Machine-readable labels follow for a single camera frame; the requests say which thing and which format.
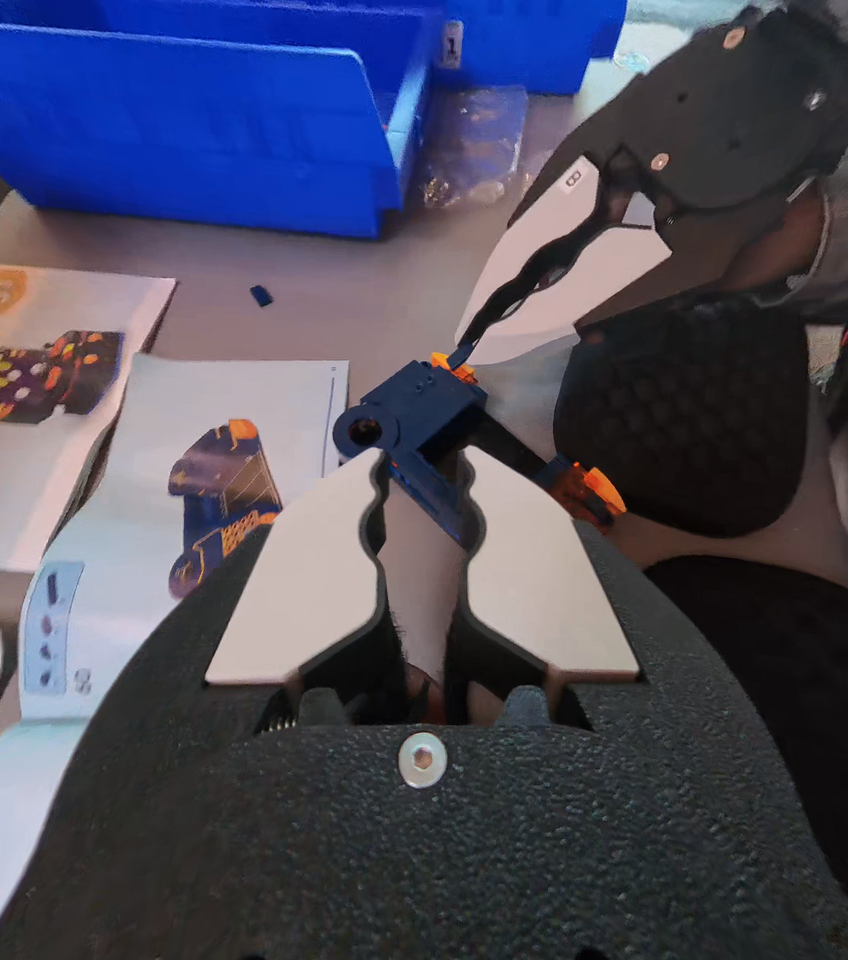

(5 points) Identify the blue orange brick model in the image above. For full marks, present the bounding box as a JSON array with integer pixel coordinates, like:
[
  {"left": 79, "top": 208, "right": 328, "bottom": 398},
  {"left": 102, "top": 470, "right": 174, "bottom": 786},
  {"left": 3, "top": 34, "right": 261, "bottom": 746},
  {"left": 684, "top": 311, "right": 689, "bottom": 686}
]
[{"left": 332, "top": 351, "right": 627, "bottom": 545}]

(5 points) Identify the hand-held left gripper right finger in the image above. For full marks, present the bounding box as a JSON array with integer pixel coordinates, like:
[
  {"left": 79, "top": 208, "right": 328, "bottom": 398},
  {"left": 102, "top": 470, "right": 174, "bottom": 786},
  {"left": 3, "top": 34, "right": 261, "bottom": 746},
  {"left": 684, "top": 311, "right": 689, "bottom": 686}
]
[{"left": 457, "top": 444, "right": 644, "bottom": 714}]

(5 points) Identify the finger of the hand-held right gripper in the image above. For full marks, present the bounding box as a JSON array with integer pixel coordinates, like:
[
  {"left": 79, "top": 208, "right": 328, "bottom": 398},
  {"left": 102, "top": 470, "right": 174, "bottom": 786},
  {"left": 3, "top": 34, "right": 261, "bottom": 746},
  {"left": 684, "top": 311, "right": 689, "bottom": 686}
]
[
  {"left": 454, "top": 156, "right": 603, "bottom": 348},
  {"left": 469, "top": 191, "right": 674, "bottom": 366}
]

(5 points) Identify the black bumpy cushion pad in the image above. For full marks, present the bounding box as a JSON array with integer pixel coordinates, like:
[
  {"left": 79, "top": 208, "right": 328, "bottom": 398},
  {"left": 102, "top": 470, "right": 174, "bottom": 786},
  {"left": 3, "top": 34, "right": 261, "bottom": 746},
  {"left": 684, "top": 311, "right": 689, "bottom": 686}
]
[{"left": 553, "top": 296, "right": 811, "bottom": 540}]

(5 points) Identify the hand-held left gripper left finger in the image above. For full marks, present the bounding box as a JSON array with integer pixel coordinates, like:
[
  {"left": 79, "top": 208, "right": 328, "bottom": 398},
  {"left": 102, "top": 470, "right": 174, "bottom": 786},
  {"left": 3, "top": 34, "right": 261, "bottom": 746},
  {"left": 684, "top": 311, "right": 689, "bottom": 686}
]
[{"left": 203, "top": 447, "right": 395, "bottom": 714}]

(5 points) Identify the blue plastic bin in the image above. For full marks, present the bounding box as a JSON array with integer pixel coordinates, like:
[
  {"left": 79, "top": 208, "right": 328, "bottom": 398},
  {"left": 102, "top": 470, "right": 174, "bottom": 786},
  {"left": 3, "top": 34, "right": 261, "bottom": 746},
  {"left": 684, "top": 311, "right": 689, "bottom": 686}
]
[
  {"left": 431, "top": 0, "right": 629, "bottom": 96},
  {"left": 0, "top": 0, "right": 434, "bottom": 240}
]

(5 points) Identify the crumpled clear plastic wrap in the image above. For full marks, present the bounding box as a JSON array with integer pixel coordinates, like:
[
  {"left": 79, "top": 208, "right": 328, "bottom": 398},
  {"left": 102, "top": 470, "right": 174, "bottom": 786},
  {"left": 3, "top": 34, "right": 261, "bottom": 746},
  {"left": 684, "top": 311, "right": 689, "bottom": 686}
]
[{"left": 409, "top": 84, "right": 531, "bottom": 210}]

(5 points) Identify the person's right hand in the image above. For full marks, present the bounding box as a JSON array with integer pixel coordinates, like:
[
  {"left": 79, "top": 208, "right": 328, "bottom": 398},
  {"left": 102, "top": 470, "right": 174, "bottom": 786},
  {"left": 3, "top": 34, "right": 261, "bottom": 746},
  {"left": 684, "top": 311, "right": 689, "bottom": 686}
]
[{"left": 724, "top": 191, "right": 835, "bottom": 301}]

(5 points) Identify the instruction booklet arcade machine cover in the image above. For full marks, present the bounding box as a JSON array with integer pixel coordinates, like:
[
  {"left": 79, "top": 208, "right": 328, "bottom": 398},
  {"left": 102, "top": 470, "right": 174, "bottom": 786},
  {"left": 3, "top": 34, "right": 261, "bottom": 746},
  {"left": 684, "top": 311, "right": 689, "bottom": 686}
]
[{"left": 0, "top": 262, "right": 179, "bottom": 575}]

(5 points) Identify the open instruction booklet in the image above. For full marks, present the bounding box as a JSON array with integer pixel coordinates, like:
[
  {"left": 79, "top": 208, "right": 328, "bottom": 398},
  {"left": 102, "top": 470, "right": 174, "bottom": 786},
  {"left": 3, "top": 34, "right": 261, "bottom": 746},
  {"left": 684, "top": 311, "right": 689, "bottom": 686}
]
[{"left": 0, "top": 352, "right": 351, "bottom": 960}]

